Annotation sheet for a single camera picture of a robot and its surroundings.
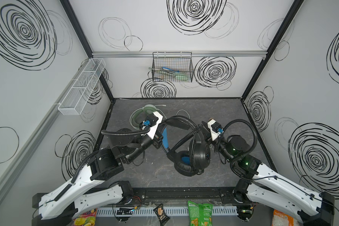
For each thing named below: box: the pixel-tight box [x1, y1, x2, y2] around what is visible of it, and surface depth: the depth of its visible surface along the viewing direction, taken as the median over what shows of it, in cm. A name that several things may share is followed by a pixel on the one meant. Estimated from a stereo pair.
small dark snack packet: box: [153, 202, 170, 226], surface depth 69 cm
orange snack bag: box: [272, 209, 300, 226], surface depth 66 cm
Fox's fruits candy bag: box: [72, 208, 97, 226], surface depth 66 cm
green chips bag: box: [187, 200, 214, 226], surface depth 67 cm
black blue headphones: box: [160, 115, 211, 177], surface depth 48 cm
